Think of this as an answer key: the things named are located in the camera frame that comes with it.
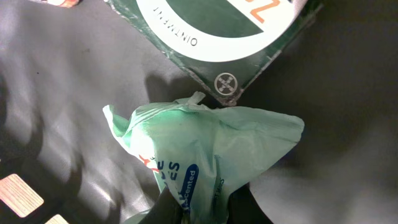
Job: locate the teal wet wipes pack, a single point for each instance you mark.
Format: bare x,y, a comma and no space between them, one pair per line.
203,155

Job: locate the grey plastic mesh basket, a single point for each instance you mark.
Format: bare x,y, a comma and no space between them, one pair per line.
60,67

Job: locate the small orange snack packet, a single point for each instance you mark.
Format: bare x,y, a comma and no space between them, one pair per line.
59,3

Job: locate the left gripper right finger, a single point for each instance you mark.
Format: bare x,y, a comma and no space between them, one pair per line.
243,208

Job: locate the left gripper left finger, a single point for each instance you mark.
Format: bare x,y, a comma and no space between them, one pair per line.
166,210

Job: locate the green round-label ointment box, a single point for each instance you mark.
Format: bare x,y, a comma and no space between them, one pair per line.
222,44

